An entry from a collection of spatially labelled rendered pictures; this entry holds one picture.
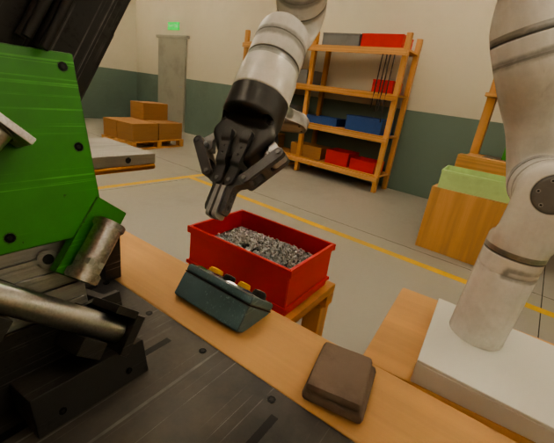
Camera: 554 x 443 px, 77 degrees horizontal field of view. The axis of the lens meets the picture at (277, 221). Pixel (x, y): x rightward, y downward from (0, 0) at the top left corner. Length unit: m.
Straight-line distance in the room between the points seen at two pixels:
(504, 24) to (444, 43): 5.30
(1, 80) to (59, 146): 0.08
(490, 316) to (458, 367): 0.11
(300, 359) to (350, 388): 0.10
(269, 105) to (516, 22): 0.37
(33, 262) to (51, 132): 0.15
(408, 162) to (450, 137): 0.69
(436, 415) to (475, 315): 0.22
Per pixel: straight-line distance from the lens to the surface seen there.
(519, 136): 0.69
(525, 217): 0.65
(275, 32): 0.47
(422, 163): 5.87
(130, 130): 6.49
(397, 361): 0.69
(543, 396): 0.71
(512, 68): 0.64
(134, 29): 10.97
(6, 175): 0.45
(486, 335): 0.72
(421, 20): 6.11
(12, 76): 0.47
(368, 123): 5.53
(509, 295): 0.69
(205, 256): 0.89
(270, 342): 0.57
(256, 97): 0.42
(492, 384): 0.67
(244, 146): 0.41
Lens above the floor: 1.26
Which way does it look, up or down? 20 degrees down
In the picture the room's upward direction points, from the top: 8 degrees clockwise
